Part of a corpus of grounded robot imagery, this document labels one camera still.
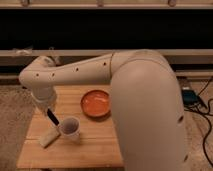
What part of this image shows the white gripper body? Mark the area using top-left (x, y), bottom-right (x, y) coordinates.
top-left (31, 87), bottom-right (57, 110)

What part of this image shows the white rectangular block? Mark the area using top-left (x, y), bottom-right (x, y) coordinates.
top-left (39, 127), bottom-right (60, 148)

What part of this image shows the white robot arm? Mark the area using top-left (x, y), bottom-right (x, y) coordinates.
top-left (19, 49), bottom-right (191, 171)

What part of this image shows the orange bowl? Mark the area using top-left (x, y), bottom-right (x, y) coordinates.
top-left (80, 90), bottom-right (110, 118)

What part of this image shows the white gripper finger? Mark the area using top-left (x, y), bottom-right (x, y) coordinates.
top-left (48, 104), bottom-right (55, 113)
top-left (39, 107), bottom-right (47, 116)

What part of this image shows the black cable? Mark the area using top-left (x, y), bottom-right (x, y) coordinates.
top-left (182, 77), bottom-right (213, 168)

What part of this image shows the white ceramic cup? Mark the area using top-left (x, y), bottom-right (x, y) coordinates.
top-left (59, 117), bottom-right (80, 142)

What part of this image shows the long metal rail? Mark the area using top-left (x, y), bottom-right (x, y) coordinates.
top-left (0, 49), bottom-right (213, 66)

